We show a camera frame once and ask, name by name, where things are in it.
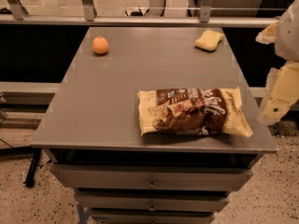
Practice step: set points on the orange fruit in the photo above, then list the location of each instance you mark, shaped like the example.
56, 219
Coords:
100, 45

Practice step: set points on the brown chip bag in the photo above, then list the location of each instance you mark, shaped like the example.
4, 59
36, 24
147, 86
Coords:
192, 112

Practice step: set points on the yellow sponge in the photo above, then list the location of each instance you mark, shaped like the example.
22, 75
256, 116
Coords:
209, 40

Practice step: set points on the metal railing frame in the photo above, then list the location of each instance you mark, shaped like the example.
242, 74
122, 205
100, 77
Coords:
181, 13

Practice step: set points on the bottom grey drawer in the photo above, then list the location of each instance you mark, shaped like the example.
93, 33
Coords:
146, 217

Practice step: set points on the black stand leg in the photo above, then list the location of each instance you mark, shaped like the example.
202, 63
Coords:
30, 178

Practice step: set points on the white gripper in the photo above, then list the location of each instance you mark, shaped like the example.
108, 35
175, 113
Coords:
288, 36

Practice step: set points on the middle grey drawer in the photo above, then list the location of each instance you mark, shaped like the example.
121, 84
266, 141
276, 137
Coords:
151, 201

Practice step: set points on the grey drawer cabinet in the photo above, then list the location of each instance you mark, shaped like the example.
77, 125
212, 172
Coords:
93, 118

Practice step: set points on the grey drawer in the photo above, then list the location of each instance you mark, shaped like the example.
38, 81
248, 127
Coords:
146, 217
151, 201
145, 177

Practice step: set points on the top grey drawer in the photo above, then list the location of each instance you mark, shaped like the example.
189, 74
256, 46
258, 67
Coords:
145, 177

